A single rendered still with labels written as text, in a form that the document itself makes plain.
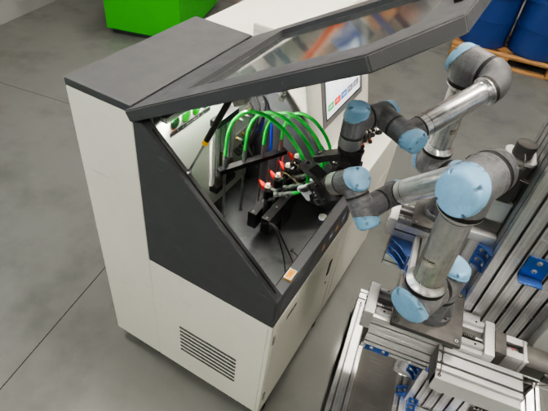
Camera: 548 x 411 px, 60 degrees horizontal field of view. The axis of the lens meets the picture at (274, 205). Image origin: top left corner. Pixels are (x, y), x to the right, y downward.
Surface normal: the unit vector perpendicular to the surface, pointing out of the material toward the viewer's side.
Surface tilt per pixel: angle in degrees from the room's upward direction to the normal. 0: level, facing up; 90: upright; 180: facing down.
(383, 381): 0
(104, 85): 0
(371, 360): 0
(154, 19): 90
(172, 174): 90
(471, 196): 83
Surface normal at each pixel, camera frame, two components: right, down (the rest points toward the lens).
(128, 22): -0.22, 0.65
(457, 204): -0.75, 0.27
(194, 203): -0.50, 0.55
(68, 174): 0.10, -0.73
